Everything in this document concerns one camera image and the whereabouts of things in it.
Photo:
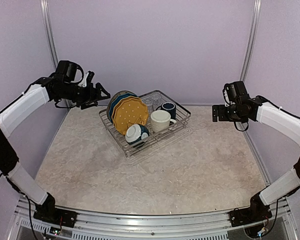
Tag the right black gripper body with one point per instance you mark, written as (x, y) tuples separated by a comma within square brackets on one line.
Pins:
[(224, 116)]

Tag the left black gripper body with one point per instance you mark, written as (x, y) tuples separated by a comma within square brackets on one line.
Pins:
[(83, 96)]

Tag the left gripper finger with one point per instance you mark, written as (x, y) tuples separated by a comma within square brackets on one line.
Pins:
[(101, 93), (88, 103)]

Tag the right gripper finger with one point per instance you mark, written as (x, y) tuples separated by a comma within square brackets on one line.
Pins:
[(215, 116), (215, 108)]

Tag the blue dotted plate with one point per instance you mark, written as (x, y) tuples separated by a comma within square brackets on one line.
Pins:
[(116, 101)]

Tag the yellow dotted plate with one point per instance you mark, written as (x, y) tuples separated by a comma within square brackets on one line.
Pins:
[(130, 112), (120, 101)]

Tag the yellow dotted plate front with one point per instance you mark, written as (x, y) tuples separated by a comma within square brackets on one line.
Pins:
[(130, 112)]

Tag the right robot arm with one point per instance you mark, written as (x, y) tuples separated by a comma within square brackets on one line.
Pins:
[(283, 141)]

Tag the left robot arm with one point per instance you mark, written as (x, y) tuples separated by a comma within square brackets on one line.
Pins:
[(68, 82)]

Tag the beige patterned plate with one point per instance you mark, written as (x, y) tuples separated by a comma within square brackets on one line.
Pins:
[(122, 92)]

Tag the dark blue mug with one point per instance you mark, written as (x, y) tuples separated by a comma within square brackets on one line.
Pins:
[(169, 107)]

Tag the clear drinking glass left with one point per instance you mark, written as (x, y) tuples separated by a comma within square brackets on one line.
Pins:
[(149, 103)]

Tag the clear drinking glass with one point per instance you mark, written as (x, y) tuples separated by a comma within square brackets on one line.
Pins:
[(149, 103), (156, 99)]

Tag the blue white bowl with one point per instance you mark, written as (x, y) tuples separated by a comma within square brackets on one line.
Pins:
[(136, 133)]

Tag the clear drinking glass right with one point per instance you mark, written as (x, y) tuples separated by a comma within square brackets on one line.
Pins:
[(156, 99)]

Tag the white ribbed mug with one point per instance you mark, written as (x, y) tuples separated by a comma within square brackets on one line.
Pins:
[(160, 120)]

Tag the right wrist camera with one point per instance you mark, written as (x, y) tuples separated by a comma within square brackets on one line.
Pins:
[(225, 97)]

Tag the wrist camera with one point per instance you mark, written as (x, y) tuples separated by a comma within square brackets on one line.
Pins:
[(87, 79), (225, 97)]

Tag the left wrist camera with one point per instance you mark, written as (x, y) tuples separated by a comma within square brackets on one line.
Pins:
[(87, 79)]

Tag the metal wire dish rack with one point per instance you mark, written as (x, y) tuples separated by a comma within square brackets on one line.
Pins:
[(182, 117)]

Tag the left aluminium frame post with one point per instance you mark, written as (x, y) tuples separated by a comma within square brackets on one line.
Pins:
[(49, 32)]

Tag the aluminium frame post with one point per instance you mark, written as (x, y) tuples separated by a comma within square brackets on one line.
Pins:
[(49, 32), (257, 5)]

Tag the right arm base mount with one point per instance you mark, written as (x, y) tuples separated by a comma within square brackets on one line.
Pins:
[(240, 217)]

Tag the right aluminium frame post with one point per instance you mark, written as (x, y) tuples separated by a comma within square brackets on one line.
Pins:
[(257, 5)]

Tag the aluminium front rail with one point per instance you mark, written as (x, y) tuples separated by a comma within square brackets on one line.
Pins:
[(91, 225)]

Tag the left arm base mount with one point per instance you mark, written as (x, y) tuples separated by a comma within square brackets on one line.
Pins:
[(61, 217)]

